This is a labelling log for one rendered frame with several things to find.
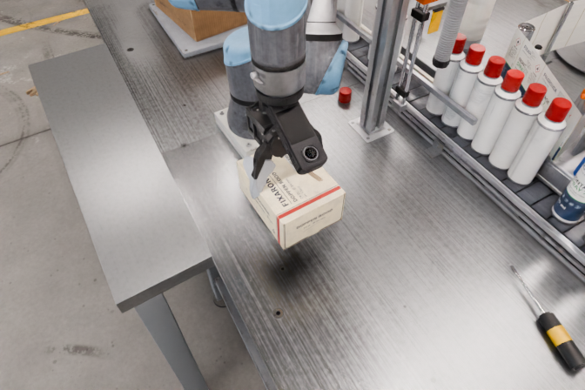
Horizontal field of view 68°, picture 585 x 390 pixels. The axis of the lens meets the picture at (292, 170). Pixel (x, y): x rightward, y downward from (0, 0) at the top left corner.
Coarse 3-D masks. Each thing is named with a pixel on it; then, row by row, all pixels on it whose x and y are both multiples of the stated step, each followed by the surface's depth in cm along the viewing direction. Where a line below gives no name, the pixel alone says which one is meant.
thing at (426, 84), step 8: (336, 16) 126; (344, 16) 124; (352, 24) 121; (360, 32) 119; (368, 40) 117; (400, 64) 109; (416, 72) 106; (416, 80) 106; (424, 80) 104; (432, 88) 102; (440, 96) 100; (448, 104) 99; (456, 104) 98; (456, 112) 98; (464, 112) 96; (472, 120) 94
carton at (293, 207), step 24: (240, 168) 76; (288, 168) 76; (264, 192) 72; (288, 192) 72; (312, 192) 72; (336, 192) 72; (264, 216) 75; (288, 216) 69; (312, 216) 71; (336, 216) 76; (288, 240) 72
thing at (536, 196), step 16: (352, 48) 128; (368, 48) 128; (400, 96) 113; (416, 96) 113; (448, 128) 104; (464, 144) 101; (480, 160) 97; (496, 176) 94; (528, 192) 91; (544, 192) 91; (544, 208) 88; (560, 224) 86; (576, 224) 86; (576, 240) 83
